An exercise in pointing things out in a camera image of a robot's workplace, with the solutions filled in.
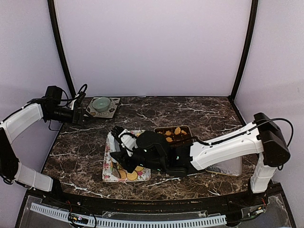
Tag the black frame post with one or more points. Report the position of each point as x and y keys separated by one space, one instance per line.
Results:
x=59 y=45
x=245 y=51

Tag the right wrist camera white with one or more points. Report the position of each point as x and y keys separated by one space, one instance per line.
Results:
x=125 y=138

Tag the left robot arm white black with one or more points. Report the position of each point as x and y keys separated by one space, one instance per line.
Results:
x=52 y=107

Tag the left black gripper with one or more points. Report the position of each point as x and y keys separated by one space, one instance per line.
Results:
x=80 y=116

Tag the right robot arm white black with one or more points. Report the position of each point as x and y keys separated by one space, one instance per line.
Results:
x=151 y=150

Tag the round waffle cookie bottom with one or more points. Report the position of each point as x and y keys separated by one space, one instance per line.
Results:
x=132 y=176

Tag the floral rectangular tray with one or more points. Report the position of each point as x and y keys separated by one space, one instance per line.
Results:
x=113 y=171

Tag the silver tin lid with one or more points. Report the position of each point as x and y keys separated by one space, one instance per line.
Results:
x=232 y=167

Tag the swirl pink cookie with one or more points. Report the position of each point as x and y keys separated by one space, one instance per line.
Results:
x=123 y=175

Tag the left black frame post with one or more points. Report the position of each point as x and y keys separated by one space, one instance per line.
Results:
x=59 y=45

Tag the gold cookie tin box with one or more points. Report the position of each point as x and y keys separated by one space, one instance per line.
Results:
x=176 y=136

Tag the white cable duct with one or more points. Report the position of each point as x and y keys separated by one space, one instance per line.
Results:
x=91 y=221

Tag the floral square coaster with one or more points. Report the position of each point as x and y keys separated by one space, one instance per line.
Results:
x=109 y=114

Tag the right black frame post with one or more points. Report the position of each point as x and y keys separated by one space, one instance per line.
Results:
x=245 y=51

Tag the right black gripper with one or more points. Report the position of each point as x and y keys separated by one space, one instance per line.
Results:
x=120 y=157

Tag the flower cookie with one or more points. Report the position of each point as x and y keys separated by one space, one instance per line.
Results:
x=177 y=131

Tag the green ceramic bowl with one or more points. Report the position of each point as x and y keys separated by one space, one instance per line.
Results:
x=101 y=104

